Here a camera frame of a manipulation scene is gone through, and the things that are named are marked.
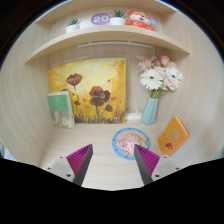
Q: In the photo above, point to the green and beige book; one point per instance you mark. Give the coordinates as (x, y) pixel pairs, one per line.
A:
(60, 108)

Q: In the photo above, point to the small plant in white pot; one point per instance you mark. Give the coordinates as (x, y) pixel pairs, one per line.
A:
(73, 26)
(117, 18)

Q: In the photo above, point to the round blue cartoon mouse pad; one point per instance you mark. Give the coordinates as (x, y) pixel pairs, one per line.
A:
(120, 133)

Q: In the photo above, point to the red lion plush toy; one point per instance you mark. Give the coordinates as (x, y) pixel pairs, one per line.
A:
(140, 20)

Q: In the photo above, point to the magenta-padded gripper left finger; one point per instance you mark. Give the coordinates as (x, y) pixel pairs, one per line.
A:
(80, 159)

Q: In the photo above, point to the pink computer mouse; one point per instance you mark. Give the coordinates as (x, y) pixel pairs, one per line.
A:
(126, 144)

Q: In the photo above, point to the white light bar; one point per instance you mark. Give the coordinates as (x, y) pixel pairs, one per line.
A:
(115, 44)

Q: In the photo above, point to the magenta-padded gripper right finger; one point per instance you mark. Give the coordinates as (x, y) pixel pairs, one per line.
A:
(147, 159)

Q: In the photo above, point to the pink and white flower bouquet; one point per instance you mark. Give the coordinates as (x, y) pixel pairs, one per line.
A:
(160, 76)

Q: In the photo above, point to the white power strip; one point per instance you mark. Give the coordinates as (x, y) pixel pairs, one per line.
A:
(133, 116)

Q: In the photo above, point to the light wooden shelf board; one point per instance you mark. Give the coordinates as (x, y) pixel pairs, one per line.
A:
(106, 36)

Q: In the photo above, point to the round purple number sign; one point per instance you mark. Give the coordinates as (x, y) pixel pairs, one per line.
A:
(100, 19)

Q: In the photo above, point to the yellow poppy flower painting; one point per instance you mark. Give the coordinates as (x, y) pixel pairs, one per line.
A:
(96, 76)

